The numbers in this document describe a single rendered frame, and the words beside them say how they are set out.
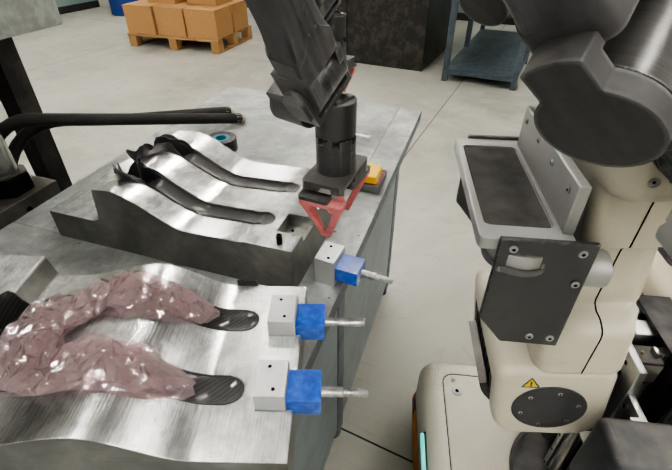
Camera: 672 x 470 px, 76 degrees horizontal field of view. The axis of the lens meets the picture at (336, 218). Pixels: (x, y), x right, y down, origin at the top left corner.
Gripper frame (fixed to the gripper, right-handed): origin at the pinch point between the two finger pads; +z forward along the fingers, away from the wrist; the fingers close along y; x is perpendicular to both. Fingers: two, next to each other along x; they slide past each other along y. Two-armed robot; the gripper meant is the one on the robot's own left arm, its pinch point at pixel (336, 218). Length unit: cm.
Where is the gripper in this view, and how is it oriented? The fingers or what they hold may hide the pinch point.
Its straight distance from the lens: 68.7
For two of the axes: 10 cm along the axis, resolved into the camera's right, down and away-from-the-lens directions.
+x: 9.2, 2.3, -3.2
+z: 0.0, 8.1, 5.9
